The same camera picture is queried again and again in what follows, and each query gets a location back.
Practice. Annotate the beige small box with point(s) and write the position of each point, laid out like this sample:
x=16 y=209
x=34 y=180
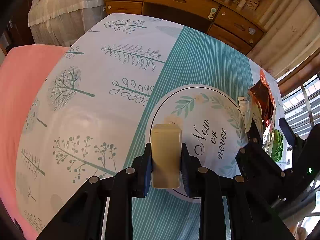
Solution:
x=166 y=148

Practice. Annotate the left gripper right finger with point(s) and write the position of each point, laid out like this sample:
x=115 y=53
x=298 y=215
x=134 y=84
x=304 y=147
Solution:
x=186 y=170

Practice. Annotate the wooden dresser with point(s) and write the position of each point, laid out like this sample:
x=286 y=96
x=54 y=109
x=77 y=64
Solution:
x=216 y=18

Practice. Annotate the pink blanket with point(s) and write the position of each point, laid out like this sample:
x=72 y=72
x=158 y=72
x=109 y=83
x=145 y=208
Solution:
x=23 y=72

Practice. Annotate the foil snack wrapper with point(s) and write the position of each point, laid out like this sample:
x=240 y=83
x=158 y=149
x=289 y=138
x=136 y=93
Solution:
x=261 y=111

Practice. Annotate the metal window grille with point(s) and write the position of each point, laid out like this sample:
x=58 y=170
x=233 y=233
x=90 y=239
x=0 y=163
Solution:
x=302 y=107

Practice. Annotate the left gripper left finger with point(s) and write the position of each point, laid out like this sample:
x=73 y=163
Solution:
x=146 y=169

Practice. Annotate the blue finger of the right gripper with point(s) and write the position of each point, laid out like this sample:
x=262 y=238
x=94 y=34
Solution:
x=287 y=132
x=254 y=135

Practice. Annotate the tree patterned bedsheet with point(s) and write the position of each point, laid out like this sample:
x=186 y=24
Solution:
x=94 y=113

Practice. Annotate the white eye drop box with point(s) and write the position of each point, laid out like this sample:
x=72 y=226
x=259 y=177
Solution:
x=244 y=104

